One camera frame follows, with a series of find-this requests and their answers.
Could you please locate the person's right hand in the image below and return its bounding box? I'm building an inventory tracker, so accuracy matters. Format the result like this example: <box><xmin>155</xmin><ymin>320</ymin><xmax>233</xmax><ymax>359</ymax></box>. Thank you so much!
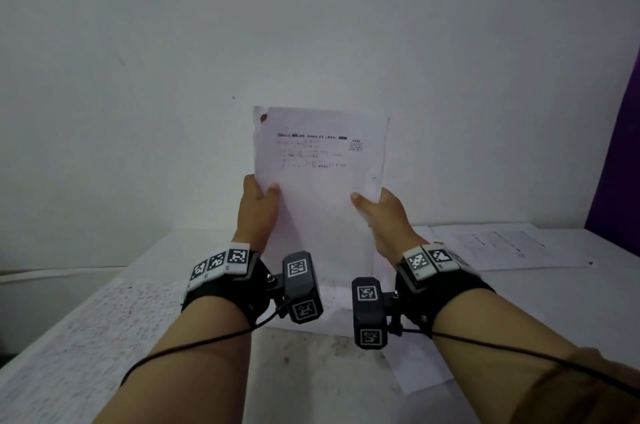
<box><xmin>350</xmin><ymin>187</ymin><xmax>429</xmax><ymax>267</ymax></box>

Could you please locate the person's left hand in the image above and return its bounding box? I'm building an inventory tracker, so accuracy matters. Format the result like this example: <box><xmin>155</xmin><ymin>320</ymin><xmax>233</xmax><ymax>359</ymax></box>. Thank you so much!
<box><xmin>232</xmin><ymin>175</ymin><xmax>281</xmax><ymax>254</ymax></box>

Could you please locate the white printed paper sheet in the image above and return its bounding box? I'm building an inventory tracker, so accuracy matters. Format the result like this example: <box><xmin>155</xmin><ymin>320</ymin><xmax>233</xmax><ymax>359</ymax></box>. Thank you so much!
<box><xmin>252</xmin><ymin>106</ymin><xmax>391</xmax><ymax>285</ymax></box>

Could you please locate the person's right forearm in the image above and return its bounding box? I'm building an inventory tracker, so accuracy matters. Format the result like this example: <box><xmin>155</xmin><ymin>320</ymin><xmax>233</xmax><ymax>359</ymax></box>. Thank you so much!
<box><xmin>432</xmin><ymin>288</ymin><xmax>640</xmax><ymax>424</ymax></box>

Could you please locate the person's left forearm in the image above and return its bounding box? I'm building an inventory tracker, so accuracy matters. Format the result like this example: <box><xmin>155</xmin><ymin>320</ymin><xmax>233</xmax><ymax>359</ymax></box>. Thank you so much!
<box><xmin>92</xmin><ymin>289</ymin><xmax>254</xmax><ymax>424</ymax></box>

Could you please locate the printed form paper sheet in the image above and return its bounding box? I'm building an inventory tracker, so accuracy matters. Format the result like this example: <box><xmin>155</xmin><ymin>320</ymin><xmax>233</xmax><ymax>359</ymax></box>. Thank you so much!
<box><xmin>430</xmin><ymin>224</ymin><xmax>597</xmax><ymax>272</ymax></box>

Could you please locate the blank white paper sheet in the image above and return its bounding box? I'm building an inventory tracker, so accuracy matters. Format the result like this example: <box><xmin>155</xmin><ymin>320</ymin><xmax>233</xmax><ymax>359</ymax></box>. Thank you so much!
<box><xmin>264</xmin><ymin>226</ymin><xmax>457</xmax><ymax>396</ymax></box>

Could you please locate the handwritten paper sheet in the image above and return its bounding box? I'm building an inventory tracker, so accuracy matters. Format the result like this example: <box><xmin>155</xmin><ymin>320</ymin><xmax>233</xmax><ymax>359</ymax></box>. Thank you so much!
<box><xmin>0</xmin><ymin>279</ymin><xmax>187</xmax><ymax>424</ymax></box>

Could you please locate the purple curtain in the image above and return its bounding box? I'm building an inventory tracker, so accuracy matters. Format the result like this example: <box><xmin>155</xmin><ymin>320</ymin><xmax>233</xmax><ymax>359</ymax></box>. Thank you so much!
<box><xmin>584</xmin><ymin>48</ymin><xmax>640</xmax><ymax>258</ymax></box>

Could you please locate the black wrist strap with markers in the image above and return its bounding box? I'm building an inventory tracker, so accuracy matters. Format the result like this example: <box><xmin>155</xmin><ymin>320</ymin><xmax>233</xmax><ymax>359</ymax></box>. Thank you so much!
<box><xmin>181</xmin><ymin>243</ymin><xmax>273</xmax><ymax>328</ymax></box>
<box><xmin>394</xmin><ymin>243</ymin><xmax>497</xmax><ymax>337</ymax></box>

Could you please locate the black wrist camera with markers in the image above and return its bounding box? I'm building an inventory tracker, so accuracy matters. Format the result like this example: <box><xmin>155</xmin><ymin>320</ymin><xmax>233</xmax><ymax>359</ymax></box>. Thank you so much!
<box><xmin>351</xmin><ymin>277</ymin><xmax>391</xmax><ymax>350</ymax></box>
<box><xmin>282</xmin><ymin>251</ymin><xmax>325</xmax><ymax>325</ymax></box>

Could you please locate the thin black cable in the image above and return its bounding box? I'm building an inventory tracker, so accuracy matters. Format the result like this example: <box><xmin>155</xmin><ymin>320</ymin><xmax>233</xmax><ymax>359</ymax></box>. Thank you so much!
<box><xmin>399</xmin><ymin>328</ymin><xmax>640</xmax><ymax>398</ymax></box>
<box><xmin>120</xmin><ymin>301</ymin><xmax>290</xmax><ymax>387</ymax></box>

